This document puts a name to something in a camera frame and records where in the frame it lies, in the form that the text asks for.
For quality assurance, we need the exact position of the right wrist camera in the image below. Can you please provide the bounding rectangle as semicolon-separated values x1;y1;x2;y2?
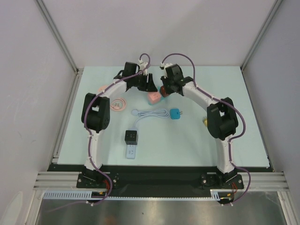
159;63;173;78

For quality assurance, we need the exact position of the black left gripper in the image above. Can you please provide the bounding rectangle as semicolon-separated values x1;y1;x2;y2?
132;73;158;92

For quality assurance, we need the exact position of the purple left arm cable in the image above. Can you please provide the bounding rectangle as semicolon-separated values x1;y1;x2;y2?
45;53;152;213

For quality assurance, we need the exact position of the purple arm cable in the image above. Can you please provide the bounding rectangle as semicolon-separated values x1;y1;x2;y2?
45;53;152;213
160;53;252;207

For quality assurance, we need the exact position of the light blue power strip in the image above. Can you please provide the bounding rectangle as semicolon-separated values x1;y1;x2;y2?
126;127;138;159

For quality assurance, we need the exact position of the white slotted cable duct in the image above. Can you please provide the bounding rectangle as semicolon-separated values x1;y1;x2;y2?
43;188;235;201

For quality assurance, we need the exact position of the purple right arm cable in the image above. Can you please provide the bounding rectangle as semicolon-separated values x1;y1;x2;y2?
160;53;252;207

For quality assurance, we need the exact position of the black cube socket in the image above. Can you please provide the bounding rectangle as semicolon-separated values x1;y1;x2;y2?
124;130;138;145

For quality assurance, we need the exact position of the light blue coiled power cable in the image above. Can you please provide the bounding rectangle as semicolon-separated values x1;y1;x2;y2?
131;108;171;131

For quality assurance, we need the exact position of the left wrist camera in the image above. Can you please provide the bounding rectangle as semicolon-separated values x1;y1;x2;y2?
138;60;150;75

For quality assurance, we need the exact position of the pink coiled cable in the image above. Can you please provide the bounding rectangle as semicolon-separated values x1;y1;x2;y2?
110;97;128;112

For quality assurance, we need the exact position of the dark red cube socket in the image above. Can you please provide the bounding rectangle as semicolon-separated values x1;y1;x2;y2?
159;86;169;98

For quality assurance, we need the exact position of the pink cube socket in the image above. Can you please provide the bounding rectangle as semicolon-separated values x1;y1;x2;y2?
147;92;162;105

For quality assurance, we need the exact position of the blue flat plug adapter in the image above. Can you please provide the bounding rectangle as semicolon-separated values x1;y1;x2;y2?
169;108;182;120

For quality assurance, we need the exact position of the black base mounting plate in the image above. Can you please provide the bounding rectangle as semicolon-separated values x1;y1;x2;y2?
76;165;244;198

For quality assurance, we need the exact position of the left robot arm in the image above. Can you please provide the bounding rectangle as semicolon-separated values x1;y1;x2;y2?
81;60;153;188

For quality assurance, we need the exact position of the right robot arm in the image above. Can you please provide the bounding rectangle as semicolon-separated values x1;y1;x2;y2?
160;63;239;188

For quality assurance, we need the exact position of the pink round power strip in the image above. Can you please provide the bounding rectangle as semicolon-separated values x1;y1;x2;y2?
97;85;108;93

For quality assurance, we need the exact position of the yellow small plug adapter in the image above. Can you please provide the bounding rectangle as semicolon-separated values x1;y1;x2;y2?
202;117;208;127

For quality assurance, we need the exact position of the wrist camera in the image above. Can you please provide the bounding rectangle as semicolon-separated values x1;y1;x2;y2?
159;63;173;78
138;60;150;75

